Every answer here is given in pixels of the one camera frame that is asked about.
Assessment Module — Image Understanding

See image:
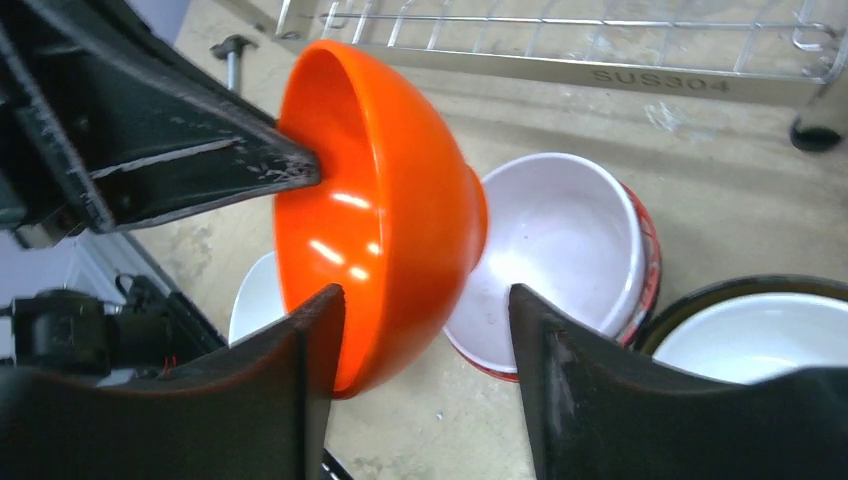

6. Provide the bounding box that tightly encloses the orange bowl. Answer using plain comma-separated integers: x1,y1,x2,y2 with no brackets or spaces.
273,40,488,399

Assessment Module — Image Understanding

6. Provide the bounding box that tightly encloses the white bowl red patterned outside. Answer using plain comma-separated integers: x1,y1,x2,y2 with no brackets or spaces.
444,152,661,382

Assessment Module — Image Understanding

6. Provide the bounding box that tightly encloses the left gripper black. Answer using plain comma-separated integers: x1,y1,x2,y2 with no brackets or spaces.
1,1,321,248

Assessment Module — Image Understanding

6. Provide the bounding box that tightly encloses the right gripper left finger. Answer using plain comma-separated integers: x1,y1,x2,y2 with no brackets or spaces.
1,284,346,479

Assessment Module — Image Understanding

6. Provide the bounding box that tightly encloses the stainless steel dish rack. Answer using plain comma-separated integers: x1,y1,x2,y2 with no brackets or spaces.
226,0,847,152

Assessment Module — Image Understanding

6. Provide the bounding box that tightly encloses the white bowl brown outside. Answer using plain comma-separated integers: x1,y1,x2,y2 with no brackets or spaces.
631,275,847,384

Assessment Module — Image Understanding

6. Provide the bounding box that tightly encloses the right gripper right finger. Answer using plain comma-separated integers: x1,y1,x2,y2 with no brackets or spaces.
508,284,847,479

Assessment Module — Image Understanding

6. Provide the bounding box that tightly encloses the black hammer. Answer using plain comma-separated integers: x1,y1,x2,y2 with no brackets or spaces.
210,34,258,94

